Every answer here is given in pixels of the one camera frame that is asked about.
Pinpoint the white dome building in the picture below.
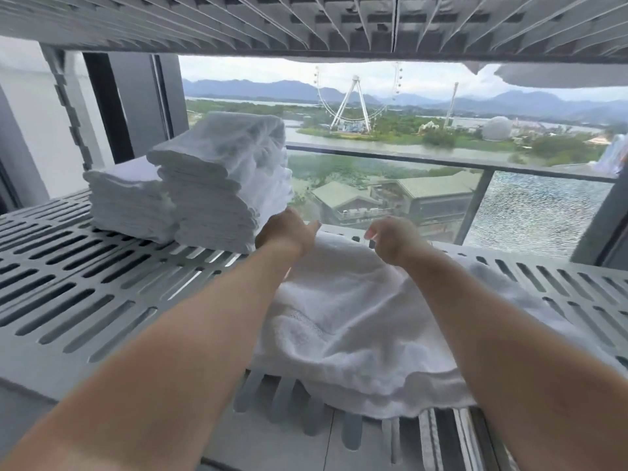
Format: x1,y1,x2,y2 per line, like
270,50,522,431
483,116,512,142

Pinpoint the white hand towel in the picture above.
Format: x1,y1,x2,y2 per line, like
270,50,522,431
147,111,288,192
253,230,628,420

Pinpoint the person's left forearm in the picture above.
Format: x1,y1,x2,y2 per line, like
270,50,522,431
0,235,303,471

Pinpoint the stack of folded white towels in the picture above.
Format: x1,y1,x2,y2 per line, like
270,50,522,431
156,166,295,254
82,155,177,243

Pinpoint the tall thin tower ride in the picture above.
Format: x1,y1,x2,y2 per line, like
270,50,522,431
444,82,460,129

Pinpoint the grey ribbed shelf board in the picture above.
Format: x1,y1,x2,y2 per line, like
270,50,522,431
0,0,628,64

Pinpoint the white ferris wheel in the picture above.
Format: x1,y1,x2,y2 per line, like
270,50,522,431
313,63,403,133

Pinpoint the person's right hand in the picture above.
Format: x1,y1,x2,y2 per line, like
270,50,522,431
364,216,435,268

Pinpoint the dark window frame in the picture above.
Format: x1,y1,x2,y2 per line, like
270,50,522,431
571,179,628,270
82,52,190,165

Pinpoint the white hanging sheet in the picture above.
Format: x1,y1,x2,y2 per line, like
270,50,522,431
282,56,628,89

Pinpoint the grey slotted shelf board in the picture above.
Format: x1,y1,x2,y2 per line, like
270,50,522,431
0,188,628,471

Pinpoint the glass balcony railing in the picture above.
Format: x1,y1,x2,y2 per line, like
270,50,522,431
284,141,619,263

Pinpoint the grey notched shelf post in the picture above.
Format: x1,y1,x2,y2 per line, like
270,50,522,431
39,43,107,172

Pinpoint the grey roofed building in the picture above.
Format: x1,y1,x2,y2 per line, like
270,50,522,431
309,170,484,239

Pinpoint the person's right forearm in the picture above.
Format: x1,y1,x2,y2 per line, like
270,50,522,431
397,245,628,471

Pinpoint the blue water slide structure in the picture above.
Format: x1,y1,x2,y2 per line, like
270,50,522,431
593,134,628,176

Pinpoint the person's left hand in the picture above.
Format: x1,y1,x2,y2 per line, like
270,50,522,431
254,206,323,258

